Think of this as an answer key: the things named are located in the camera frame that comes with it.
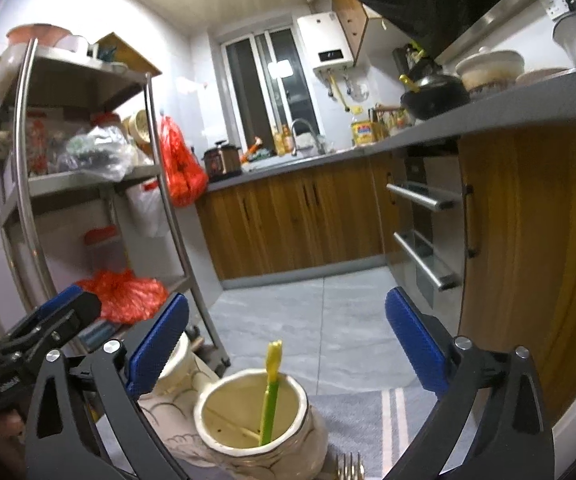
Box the metal fork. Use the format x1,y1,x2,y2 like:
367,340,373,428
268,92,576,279
335,452,367,480

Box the yellow cooking oil bottle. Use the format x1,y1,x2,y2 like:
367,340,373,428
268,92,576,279
350,112,375,148

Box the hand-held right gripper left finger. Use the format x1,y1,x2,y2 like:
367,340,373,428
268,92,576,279
24,292,191,480

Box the cardboard box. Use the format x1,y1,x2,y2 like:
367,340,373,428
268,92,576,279
93,32,163,77

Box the hanging red plastic bag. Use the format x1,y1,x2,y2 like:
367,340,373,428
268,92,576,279
160,115,209,208

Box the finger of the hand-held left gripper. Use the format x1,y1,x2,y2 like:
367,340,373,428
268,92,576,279
0,285,103,360

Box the wooden lower cabinets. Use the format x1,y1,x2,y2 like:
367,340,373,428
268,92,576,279
195,152,403,281

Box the round wooden board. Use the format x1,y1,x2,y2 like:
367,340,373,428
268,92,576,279
123,110,152,153

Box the crumpled red plastic bag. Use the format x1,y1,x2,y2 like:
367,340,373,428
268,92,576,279
78,269,169,325

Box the printed food package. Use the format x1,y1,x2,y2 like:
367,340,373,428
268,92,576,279
25,110,69,177

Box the metal shelf rack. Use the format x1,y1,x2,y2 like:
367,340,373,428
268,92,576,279
0,37,232,368

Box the cream ceramic utensil holder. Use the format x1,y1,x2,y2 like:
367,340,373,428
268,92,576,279
138,332,329,470

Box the white appliance pot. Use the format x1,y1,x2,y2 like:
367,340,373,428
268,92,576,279
552,10,576,68

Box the steel built-in drawer cabinet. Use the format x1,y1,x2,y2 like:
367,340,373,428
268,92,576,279
385,155,468,311

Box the white bowl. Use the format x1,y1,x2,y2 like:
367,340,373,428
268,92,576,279
0,42,36,101

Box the black wok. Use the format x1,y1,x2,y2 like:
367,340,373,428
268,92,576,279
399,72,471,121

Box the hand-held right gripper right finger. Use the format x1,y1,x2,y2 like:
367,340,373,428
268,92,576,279
384,286,557,480

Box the wooden cabinet side panel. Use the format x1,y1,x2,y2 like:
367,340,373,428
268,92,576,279
458,120,576,426

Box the clear plastic bag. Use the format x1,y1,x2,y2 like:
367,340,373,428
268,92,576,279
60,125,139,181

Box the white plastic bag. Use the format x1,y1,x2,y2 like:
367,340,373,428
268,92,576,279
128,180,169,238

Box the corner rack with bottles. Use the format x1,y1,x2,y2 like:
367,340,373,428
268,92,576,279
393,44,441,78

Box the yellow drink bottles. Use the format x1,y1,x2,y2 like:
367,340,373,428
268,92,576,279
272,125,293,156

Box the white ceramic cooking pot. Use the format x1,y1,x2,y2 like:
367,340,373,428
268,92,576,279
455,47,526,98

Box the condiment rack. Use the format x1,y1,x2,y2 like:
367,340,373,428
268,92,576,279
374,105,413,138

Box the wooden cabinets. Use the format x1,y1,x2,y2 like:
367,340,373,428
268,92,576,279
331,0,386,68
195,152,403,281

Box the grey striped mat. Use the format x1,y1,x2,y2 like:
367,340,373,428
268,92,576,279
93,385,473,480

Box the pink plastic basin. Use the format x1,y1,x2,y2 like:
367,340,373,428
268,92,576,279
7,23,76,47

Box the metal faucet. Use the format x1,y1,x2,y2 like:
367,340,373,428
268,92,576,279
290,119,326,156

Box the yellow gas pipe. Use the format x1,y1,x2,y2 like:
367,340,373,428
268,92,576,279
332,74,353,112

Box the sliding window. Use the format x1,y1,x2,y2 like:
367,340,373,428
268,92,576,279
218,27,321,156

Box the white water heater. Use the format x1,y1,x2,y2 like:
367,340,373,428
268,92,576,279
296,12,356,70

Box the small red lid jar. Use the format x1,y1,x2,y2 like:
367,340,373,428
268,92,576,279
90,112,121,132

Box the red lid plastic jar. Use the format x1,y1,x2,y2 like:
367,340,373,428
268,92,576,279
84,227,130,286

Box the wooden upper cabinets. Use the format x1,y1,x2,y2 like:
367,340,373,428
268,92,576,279
331,0,386,68

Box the grey kitchen countertop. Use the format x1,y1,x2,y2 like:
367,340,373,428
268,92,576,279
208,62,576,193

